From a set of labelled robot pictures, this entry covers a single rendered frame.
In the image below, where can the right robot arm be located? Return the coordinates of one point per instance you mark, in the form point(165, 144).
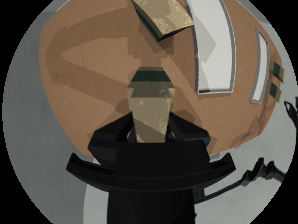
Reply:
point(278, 174)

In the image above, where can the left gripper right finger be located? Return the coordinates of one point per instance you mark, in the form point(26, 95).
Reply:
point(184, 130)

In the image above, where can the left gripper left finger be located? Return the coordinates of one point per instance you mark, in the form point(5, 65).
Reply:
point(118, 130)

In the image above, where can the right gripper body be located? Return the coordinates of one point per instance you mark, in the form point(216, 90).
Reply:
point(291, 115)

